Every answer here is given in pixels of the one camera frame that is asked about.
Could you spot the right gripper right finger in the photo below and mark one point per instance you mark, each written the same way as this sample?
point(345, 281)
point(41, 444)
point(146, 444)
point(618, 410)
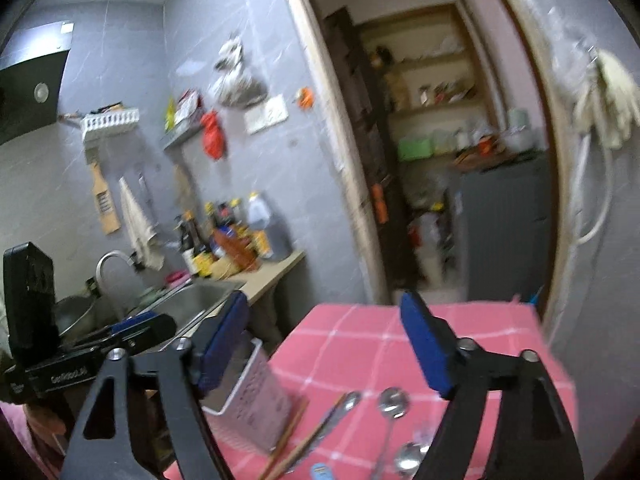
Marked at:
point(533, 438)

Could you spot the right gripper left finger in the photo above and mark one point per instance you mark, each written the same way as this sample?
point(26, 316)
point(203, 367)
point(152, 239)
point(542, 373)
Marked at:
point(113, 435)

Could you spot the white perforated utensil holder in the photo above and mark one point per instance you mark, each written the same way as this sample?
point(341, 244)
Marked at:
point(249, 409)

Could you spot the large steel spoon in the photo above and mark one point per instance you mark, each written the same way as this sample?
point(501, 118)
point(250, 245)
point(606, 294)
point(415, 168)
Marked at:
point(393, 403)

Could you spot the wooden chopstick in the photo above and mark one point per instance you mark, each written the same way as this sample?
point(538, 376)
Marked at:
point(304, 445)
point(297, 414)

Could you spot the blue handled child spoon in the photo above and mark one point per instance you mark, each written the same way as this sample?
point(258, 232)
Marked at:
point(321, 471)

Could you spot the stainless steel sink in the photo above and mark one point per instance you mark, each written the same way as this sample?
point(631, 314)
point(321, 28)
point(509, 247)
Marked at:
point(192, 303)

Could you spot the pink checkered tablecloth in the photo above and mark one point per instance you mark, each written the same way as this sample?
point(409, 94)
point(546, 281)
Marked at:
point(339, 348)

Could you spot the pink soap dish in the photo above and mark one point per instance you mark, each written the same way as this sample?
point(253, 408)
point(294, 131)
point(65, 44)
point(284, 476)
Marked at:
point(177, 279)

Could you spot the tan paper wrapped package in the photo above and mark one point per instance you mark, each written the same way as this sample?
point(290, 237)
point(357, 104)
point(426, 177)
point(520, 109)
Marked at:
point(223, 268)

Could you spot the dark sauce bottle yellow label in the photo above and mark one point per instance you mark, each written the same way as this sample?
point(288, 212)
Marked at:
point(202, 255)

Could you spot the chrome faucet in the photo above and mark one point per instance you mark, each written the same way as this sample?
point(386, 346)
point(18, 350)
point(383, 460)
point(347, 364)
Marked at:
point(117, 281)

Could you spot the orange brown snack bag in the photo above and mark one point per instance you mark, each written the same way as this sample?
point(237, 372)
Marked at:
point(235, 249)

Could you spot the black pump bottle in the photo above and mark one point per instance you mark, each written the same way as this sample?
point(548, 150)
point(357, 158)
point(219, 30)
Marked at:
point(186, 246)

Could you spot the beige hanging towel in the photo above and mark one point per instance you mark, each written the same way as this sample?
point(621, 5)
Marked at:
point(141, 233)

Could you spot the grey washing machine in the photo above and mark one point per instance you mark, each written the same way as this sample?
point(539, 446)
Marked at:
point(502, 223)

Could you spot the wooden grater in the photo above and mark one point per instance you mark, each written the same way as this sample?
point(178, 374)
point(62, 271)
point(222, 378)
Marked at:
point(102, 194)

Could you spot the large soy sauce jug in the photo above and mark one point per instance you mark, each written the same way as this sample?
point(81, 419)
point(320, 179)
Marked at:
point(269, 235)

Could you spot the red cup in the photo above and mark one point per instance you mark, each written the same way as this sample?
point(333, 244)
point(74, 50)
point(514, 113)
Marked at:
point(486, 146)

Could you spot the green box on shelf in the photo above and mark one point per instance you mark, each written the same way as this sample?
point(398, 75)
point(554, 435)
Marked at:
point(410, 149)

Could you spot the red plastic bag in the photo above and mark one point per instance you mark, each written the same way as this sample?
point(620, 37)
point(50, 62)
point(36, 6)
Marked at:
point(213, 140)

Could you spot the clear bag of dried goods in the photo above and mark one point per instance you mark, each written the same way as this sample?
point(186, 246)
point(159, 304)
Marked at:
point(236, 87)

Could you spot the black range hood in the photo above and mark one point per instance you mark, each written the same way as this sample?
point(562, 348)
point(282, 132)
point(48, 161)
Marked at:
point(32, 68)

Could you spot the cream rubber gloves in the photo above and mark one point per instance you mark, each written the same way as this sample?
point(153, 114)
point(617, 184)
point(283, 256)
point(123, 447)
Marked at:
point(608, 102)

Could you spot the white wall basket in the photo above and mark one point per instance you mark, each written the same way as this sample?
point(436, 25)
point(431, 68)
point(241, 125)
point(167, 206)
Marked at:
point(95, 126)

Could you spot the grey wall shelf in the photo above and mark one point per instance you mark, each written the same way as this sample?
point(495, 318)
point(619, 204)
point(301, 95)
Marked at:
point(177, 136)

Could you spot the white wall switch socket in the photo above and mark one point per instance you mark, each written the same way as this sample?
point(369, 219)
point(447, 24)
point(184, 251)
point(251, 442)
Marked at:
point(269, 113)

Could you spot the orange wall plug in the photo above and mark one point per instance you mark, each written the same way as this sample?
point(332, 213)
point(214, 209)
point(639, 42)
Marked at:
point(304, 98)

